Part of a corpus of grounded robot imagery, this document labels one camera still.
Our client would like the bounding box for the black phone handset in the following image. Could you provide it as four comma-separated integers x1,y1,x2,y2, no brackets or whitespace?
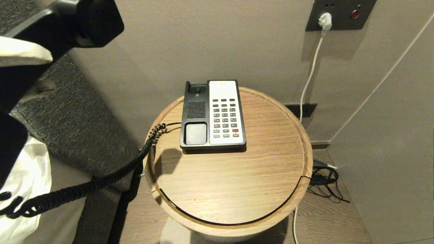
0,0,125,189

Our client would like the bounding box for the black coiled phone cord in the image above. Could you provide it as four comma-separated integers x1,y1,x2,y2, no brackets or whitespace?
0,122,182,219

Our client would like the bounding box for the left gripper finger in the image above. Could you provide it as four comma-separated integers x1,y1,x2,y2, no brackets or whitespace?
0,36,54,67

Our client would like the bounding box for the round wooden side table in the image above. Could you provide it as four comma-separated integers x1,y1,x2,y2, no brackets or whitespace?
142,86,314,238

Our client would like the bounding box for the grey cable with white tip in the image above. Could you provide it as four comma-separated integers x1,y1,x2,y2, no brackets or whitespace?
313,157,339,170

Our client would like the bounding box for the dark wall socket panel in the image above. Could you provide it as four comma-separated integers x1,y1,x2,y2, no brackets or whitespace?
305,0,377,32

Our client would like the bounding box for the black telephone handset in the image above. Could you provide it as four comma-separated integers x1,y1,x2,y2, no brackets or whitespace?
0,0,143,192

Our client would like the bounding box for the tangled black cable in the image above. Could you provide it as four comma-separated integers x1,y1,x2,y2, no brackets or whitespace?
307,166,351,204

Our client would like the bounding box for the small black wall socket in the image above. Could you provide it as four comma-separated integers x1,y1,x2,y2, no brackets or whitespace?
284,103,318,119

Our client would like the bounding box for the white power plug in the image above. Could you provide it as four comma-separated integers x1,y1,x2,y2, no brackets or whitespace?
318,13,333,31

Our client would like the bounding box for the white power cable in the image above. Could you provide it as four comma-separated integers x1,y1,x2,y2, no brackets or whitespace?
292,29,327,244

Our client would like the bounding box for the white bed linen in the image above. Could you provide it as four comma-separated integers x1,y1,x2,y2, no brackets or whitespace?
0,136,93,244

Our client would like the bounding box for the black and white desk phone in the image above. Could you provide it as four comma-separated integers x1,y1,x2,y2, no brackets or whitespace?
179,80,247,151

